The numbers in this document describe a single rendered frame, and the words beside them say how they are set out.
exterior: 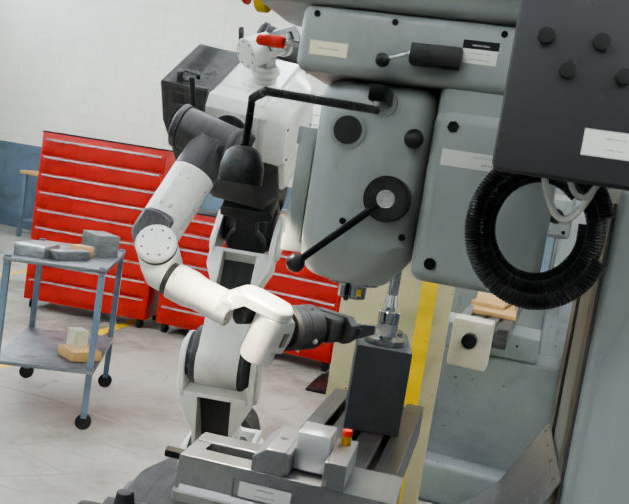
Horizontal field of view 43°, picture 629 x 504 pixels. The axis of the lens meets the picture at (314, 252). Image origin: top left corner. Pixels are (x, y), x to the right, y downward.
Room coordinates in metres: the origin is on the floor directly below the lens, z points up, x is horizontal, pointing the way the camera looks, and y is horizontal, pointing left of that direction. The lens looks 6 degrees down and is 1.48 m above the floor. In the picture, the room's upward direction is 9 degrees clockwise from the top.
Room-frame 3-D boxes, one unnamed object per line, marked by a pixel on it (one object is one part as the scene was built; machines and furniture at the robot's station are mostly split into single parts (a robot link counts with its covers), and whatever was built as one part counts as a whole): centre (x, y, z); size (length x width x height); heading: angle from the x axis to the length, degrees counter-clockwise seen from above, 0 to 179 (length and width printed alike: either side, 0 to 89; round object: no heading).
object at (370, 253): (1.35, -0.08, 1.47); 0.21 x 0.19 x 0.32; 167
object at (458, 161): (1.30, -0.26, 1.47); 0.24 x 0.19 x 0.26; 167
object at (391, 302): (1.75, -0.19, 1.26); 0.03 x 0.03 x 0.11
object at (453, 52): (1.20, -0.11, 1.66); 0.12 x 0.04 x 0.04; 77
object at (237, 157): (1.32, 0.14, 1.47); 0.07 x 0.07 x 0.06
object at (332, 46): (1.34, -0.11, 1.68); 0.34 x 0.24 x 0.10; 77
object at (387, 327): (1.75, -0.19, 1.17); 0.05 x 0.05 x 0.05
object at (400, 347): (1.80, -0.19, 1.04); 0.22 x 0.12 x 0.20; 177
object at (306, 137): (1.37, 0.03, 1.45); 0.04 x 0.04 x 0.21; 77
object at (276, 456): (1.26, 0.00, 1.03); 0.12 x 0.06 x 0.04; 169
